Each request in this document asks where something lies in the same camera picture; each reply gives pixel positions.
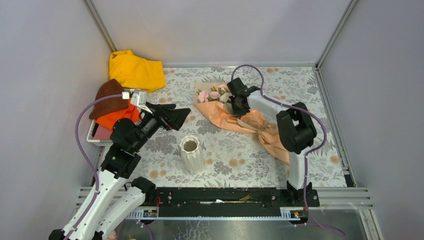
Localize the pink cloth in basket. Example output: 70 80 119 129
92 125 112 140

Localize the brown cloth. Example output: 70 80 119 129
89 79 129 120

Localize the orange cloth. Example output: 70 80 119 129
94 104 140 131

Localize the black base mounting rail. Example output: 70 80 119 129
124 185 321 218

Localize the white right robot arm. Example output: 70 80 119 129
227 78 317 207

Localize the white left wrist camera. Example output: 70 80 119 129
122 88 153 114

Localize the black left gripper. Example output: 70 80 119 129
132 101 192 152

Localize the white plastic basket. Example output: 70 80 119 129
86 88 143 147

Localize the floral patterned table mat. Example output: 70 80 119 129
131 66 328 188

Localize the flower bouquet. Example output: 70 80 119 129
193 82 290 165

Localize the white ribbed vase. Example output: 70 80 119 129
180 135 205 175

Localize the yellow cloth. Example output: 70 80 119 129
108 50 166 93

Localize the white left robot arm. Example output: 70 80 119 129
48 102 191 240

